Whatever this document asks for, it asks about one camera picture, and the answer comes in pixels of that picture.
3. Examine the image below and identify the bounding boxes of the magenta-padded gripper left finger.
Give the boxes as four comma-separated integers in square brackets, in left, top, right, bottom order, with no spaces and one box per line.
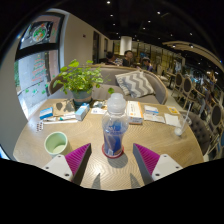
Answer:
[41,143,93,186]

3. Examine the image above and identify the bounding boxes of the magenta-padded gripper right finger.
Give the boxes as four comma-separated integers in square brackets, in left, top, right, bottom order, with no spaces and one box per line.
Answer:
[132,143,184,186]

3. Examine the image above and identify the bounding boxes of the clear bottle with blue label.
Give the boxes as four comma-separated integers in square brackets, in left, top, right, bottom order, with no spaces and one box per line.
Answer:
[101,92,130,158]

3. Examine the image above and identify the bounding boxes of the light green mug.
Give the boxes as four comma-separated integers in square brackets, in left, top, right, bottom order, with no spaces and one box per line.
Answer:
[43,131,73,158]

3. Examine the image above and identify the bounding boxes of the flat white leaflet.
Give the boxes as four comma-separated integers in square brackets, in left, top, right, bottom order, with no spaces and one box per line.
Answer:
[143,112,166,124]

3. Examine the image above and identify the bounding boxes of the white toothpaste tube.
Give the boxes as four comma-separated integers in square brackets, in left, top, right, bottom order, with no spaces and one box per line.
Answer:
[42,113,78,125]

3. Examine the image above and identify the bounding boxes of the white paper napkin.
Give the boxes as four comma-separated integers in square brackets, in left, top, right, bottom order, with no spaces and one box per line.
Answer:
[164,113,182,128]

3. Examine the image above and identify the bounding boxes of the light blue carton box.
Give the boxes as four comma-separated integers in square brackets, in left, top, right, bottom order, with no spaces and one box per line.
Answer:
[74,102,91,122]

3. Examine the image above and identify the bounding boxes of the white and orange box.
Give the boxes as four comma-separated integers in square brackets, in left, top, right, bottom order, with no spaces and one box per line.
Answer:
[125,100,144,125]

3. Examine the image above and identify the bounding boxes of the clear plastic cup with straw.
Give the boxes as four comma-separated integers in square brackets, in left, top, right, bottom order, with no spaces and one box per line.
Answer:
[173,101,194,137]

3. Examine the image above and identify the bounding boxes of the small blue white card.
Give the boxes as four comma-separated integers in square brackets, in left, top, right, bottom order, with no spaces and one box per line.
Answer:
[143,105,160,115]

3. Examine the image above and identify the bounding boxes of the pill blister pack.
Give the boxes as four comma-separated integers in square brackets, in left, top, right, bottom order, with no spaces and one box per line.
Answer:
[35,120,45,132]

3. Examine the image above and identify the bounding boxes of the printed white paper sheets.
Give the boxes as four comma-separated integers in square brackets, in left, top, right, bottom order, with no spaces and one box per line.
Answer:
[90,100,108,115]

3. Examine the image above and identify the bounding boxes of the small blue and white box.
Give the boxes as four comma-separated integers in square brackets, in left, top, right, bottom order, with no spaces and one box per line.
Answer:
[38,106,54,120]

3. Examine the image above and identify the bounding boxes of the small yellow card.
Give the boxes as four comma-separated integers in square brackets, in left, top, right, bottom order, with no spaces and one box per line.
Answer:
[166,105,181,116]

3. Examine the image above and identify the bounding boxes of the grey tufted chair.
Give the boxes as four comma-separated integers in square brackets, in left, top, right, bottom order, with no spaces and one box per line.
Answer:
[181,111,214,158]

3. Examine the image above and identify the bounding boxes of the grey white chevron cushion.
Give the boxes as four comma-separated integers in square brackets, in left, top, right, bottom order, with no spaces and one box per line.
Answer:
[114,69,156,99]

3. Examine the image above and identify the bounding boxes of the group of round-backed chairs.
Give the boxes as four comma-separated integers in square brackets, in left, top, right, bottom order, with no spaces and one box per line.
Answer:
[166,68,224,158]

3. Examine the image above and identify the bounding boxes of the green potted plant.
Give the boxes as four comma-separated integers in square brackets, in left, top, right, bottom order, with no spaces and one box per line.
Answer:
[52,59,115,107]

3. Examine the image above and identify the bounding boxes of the person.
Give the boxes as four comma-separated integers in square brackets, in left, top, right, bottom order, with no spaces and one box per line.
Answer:
[121,49,135,68]
[99,50,117,66]
[139,56,155,73]

